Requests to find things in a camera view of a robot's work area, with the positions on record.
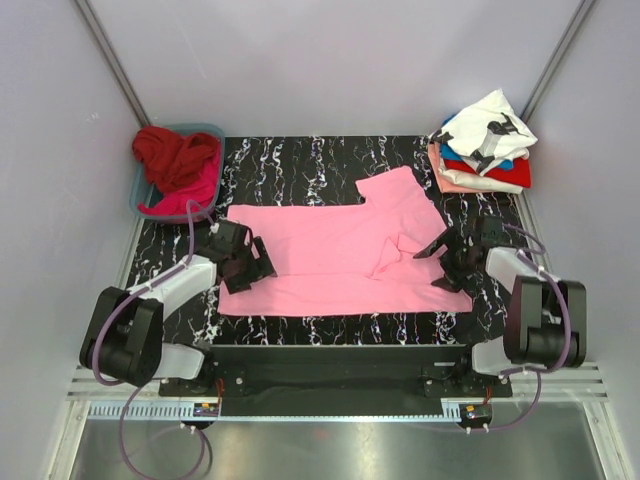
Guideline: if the white printed folded t-shirt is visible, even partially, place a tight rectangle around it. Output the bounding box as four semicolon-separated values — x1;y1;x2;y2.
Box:
429;89;538;176

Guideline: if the blue-grey plastic basket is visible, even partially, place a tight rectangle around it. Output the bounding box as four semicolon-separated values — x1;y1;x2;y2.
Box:
129;123;225;224

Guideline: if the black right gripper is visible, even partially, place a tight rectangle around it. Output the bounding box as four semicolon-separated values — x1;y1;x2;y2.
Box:
414;227;478;295

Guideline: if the black marble pattern mat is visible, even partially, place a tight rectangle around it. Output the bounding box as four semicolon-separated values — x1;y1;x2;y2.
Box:
164;136;521;346

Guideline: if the dark red t-shirt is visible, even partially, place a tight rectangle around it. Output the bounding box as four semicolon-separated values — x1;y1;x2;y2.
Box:
132;126;220;194

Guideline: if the blue folded t-shirt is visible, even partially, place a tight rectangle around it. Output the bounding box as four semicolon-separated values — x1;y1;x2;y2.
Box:
440;114;518;175

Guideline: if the controller board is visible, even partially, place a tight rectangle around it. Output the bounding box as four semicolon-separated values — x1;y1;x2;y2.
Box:
461;403;493;424
193;400;221;418

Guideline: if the red folded t-shirt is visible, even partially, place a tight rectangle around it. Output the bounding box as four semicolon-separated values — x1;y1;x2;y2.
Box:
444;158;532;189

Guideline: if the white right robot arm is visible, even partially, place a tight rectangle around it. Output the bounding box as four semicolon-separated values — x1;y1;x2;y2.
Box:
414;216;587;397

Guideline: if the left controller board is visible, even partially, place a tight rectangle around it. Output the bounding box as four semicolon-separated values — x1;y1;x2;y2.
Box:
193;400;221;418

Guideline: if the pink t-shirt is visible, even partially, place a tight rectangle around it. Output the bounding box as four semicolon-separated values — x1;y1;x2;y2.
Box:
218;166;472;317

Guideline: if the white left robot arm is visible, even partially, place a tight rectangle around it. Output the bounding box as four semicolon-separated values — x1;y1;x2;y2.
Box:
79;220;276;396

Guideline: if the right controller board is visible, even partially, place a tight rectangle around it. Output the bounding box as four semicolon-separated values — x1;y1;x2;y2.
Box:
461;403;493;424

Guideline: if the aluminium frame rail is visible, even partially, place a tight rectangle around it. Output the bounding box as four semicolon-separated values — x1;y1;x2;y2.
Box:
65;362;609;401

